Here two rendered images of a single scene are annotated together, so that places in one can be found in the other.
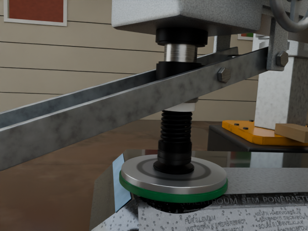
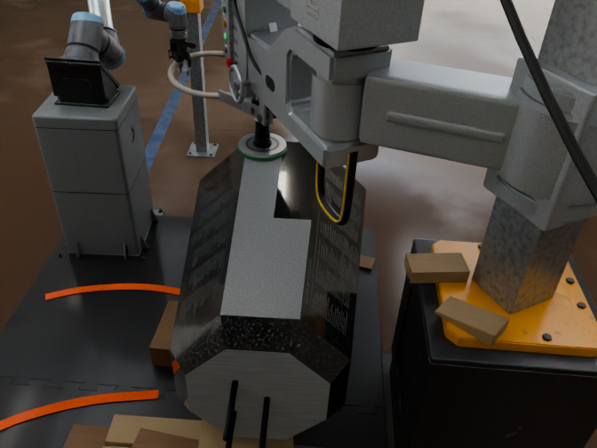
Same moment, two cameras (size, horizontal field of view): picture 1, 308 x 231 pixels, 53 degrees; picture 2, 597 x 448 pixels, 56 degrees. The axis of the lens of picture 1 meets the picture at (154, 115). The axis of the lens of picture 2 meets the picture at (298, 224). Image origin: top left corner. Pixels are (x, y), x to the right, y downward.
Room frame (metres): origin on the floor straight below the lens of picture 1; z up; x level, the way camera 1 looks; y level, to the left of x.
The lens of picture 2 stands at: (1.17, -2.20, 2.08)
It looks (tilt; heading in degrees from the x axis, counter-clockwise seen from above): 37 degrees down; 100
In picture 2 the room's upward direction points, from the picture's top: 3 degrees clockwise
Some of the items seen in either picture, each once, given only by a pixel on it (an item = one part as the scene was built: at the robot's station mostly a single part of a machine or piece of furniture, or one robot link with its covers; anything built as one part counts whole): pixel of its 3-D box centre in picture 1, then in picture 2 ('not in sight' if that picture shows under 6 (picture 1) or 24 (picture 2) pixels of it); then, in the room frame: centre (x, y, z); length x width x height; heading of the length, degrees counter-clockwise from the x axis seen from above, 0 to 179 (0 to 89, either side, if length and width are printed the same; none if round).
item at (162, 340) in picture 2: not in sight; (173, 332); (0.31, -0.54, 0.07); 0.30 x 0.12 x 0.12; 95
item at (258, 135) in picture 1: (278, 131); (510, 292); (1.64, -0.68, 0.76); 0.49 x 0.49 x 0.05; 7
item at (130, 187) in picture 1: (173, 172); (262, 145); (0.61, -0.05, 0.84); 0.22 x 0.22 x 0.04
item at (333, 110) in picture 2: not in sight; (341, 100); (1.00, -0.58, 1.34); 0.19 x 0.19 x 0.20
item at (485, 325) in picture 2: not in sight; (471, 316); (1.50, -0.87, 0.80); 0.20 x 0.10 x 0.05; 148
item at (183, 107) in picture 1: (177, 100); not in sight; (0.61, -0.05, 0.99); 0.07 x 0.07 x 0.04
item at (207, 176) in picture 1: (173, 170); (262, 144); (0.61, -0.05, 0.84); 0.21 x 0.21 x 0.01
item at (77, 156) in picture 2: not in sight; (100, 172); (-0.34, 0.16, 0.43); 0.50 x 0.50 x 0.85; 11
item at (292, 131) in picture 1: (298, 132); (436, 268); (1.39, -0.66, 0.81); 0.20 x 0.10 x 0.05; 15
